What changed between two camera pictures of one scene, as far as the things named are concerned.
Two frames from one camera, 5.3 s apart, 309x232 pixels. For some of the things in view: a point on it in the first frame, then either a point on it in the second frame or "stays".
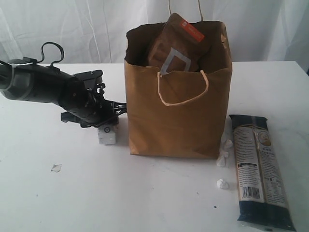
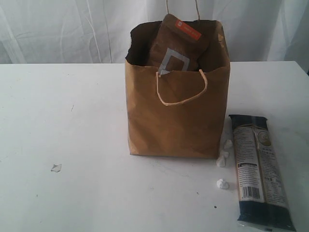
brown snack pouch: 175,49 stays
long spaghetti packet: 263,200 stays
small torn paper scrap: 56,167 stays
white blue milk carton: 106,135 -> 162,70
